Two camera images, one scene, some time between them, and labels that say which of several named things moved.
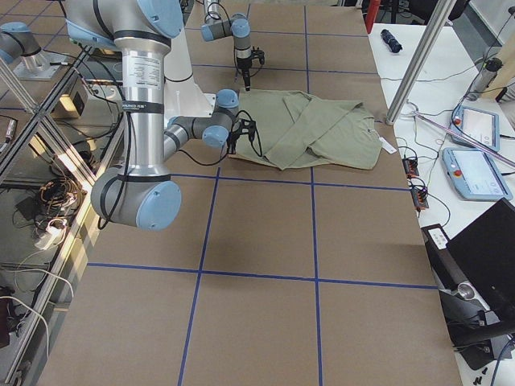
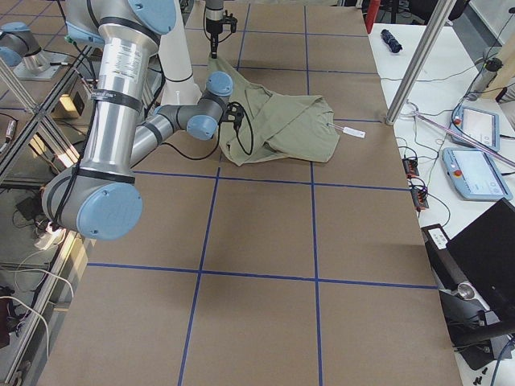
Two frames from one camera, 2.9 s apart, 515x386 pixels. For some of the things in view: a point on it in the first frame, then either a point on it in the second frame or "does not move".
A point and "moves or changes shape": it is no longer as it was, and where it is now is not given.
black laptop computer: (475, 273) does not move
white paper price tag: (386, 145) -> (354, 132)
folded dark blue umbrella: (394, 45) does not move
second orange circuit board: (419, 198) does not move
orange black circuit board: (410, 166) does not move
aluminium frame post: (437, 18) does not move
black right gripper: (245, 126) -> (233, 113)
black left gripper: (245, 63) -> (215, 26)
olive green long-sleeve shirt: (291, 129) moves or changes shape
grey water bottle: (485, 78) does not move
